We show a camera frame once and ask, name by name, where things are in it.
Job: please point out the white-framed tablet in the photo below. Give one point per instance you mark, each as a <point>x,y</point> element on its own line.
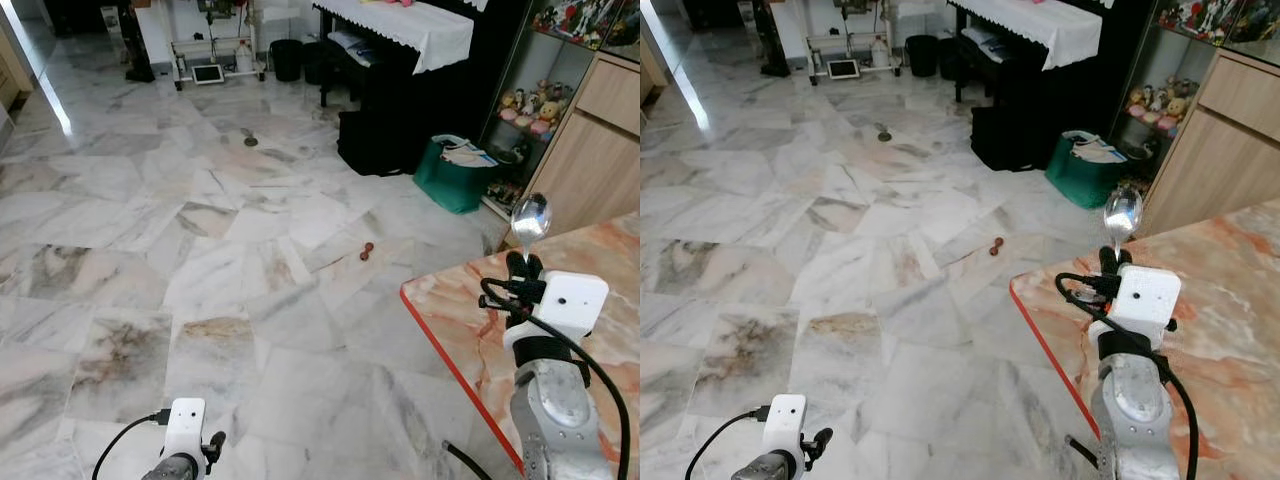
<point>844,69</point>
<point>209,74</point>

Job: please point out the glass display case with toys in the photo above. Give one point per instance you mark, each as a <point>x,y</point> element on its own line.
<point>1160,100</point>
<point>540,105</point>

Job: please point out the black bag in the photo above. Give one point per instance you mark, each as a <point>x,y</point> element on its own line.
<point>1010,140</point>
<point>375,145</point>

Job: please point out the black piano bench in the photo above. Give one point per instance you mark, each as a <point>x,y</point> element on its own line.
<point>985,42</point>
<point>350,45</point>

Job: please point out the black waste bin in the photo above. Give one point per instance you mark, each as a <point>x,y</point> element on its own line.
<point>921,57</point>
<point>287,60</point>

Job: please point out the light wooden drawer cabinet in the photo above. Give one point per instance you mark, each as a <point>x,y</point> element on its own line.
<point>590,160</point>
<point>1220,150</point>

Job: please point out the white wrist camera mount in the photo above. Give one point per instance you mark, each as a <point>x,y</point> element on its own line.
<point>185,425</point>
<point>785,420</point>
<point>1145,295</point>
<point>575,300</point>

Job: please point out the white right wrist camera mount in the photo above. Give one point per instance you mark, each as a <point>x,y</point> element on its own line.
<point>575,300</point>
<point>1145,295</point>

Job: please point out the small brown floor object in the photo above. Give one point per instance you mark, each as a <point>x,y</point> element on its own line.
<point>366,252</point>
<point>996,247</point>

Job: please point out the green shopping bag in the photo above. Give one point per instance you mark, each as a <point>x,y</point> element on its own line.
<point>445,185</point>
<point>1075,178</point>

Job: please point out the black upright piano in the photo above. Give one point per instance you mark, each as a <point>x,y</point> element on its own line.
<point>1125,70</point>
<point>495,70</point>

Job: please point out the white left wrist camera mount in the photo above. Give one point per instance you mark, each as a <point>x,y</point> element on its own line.
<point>185,425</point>
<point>785,420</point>

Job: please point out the silver metal spoon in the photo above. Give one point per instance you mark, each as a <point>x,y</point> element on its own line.
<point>531,220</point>
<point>1123,214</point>

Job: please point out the white wheeled rack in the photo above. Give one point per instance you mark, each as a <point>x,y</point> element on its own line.
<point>215,47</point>
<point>850,42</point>

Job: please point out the white lace cloth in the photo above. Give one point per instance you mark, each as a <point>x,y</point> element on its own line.
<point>1050,22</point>
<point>420,25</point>

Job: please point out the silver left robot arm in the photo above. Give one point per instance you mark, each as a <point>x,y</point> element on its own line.
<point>172,470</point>
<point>765,468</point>

